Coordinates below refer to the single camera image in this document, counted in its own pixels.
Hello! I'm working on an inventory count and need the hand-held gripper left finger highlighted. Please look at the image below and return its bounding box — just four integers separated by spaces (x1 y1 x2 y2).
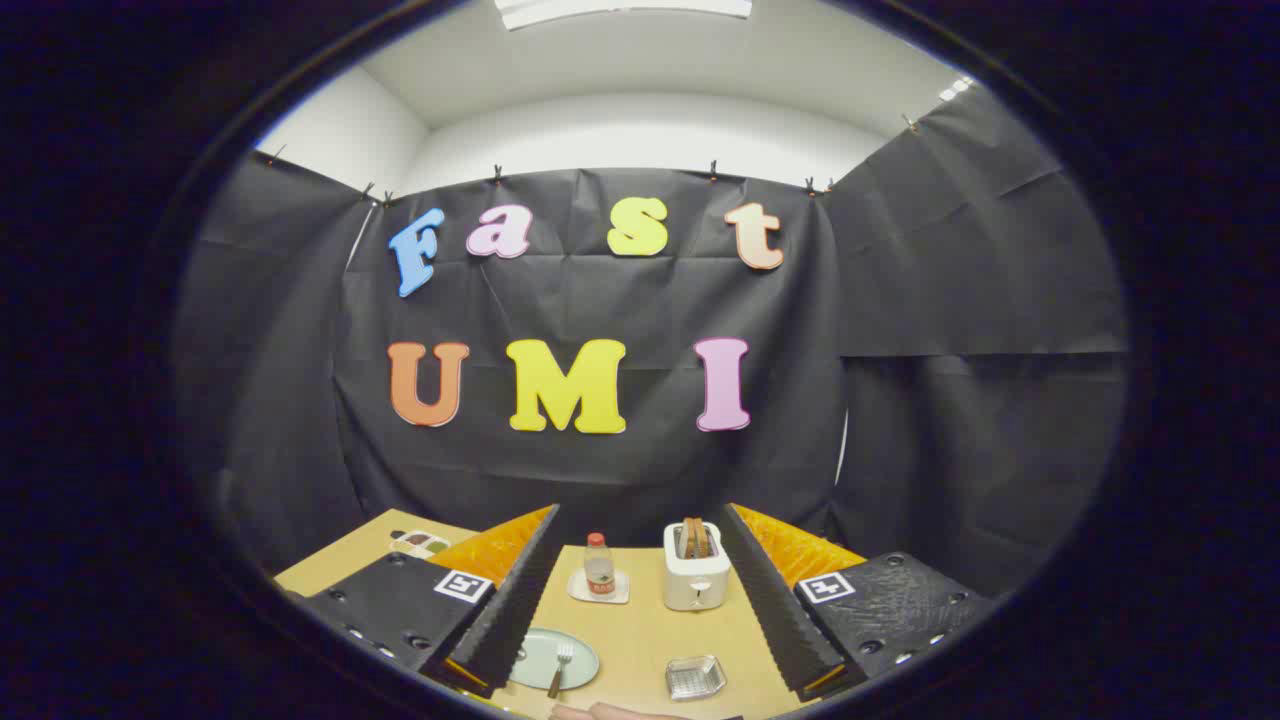
300 503 561 699

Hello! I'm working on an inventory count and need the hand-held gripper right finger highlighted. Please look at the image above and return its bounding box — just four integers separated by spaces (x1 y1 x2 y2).
722 502 996 701

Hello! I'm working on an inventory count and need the pale green round plate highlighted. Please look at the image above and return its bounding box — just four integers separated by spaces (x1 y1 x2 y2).
508 627 601 691

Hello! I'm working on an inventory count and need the white toaster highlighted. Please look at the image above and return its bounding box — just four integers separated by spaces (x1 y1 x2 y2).
663 520 732 612

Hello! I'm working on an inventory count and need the clear water bottle red cap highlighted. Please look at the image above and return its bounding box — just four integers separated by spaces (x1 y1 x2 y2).
585 532 616 598

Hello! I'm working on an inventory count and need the white square coaster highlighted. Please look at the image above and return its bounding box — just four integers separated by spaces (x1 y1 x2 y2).
567 568 631 605

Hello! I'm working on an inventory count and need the small white dish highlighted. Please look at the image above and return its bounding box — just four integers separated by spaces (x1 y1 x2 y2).
388 528 453 559

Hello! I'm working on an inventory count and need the black backdrop cloth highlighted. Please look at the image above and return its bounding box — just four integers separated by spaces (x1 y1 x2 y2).
170 85 1131 601

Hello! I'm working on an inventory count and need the long ceiling light panel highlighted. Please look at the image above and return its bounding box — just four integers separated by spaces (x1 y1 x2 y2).
495 0 753 31

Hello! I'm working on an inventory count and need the metal wire basket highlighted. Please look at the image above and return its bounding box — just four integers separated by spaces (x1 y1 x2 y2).
665 655 727 701

